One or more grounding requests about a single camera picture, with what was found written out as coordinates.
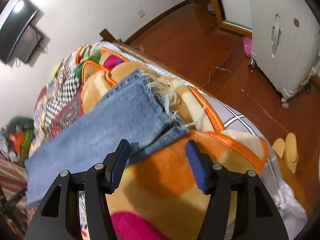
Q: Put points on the blue denim jeans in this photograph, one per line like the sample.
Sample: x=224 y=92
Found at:
x=137 y=109

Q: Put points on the pink striped curtain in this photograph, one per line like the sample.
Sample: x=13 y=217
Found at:
x=13 y=188

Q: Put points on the yellow slippers pair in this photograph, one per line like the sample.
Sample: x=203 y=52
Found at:
x=287 y=150

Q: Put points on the green patterned storage bag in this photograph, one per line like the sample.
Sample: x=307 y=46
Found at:
x=28 y=135

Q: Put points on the orange box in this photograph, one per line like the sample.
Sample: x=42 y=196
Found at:
x=16 y=140

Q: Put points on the orange cream plush blanket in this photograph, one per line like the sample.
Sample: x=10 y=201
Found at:
x=158 y=197

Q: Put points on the grey plush toy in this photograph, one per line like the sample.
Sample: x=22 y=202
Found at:
x=21 y=122

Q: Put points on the colourful patchwork quilt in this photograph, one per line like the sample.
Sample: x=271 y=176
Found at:
x=52 y=99

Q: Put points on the pink clog shoe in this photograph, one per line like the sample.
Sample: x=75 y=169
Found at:
x=247 y=43

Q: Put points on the white wheeled wardrobe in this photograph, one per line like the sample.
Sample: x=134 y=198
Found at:
x=285 y=44

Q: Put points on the black wall-mounted television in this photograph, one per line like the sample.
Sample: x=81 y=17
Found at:
x=18 y=37

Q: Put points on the wooden door frame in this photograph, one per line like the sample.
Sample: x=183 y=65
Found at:
x=224 y=24

